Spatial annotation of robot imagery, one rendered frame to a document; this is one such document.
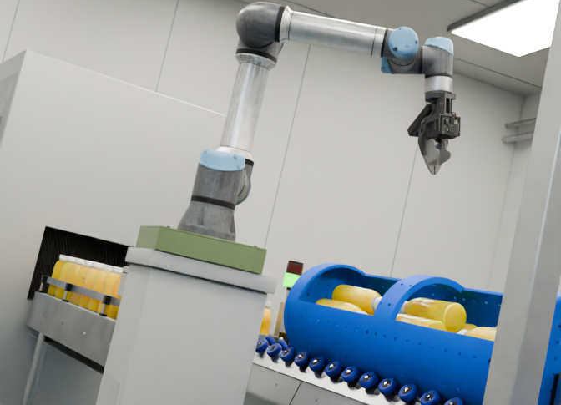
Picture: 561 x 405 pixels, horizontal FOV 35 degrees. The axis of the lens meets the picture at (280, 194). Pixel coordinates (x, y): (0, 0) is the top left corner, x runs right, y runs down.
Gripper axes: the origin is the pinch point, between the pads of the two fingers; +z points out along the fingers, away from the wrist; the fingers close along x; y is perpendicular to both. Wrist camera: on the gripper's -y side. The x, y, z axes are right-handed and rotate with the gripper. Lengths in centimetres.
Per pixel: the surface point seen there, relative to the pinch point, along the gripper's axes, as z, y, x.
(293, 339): 46, -23, -27
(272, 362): 53, -32, -29
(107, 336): 50, -131, -45
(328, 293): 33.4, -24.9, -15.8
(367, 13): -193, -364, 214
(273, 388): 59, -26, -31
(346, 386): 56, 4, -27
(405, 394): 56, 27, -26
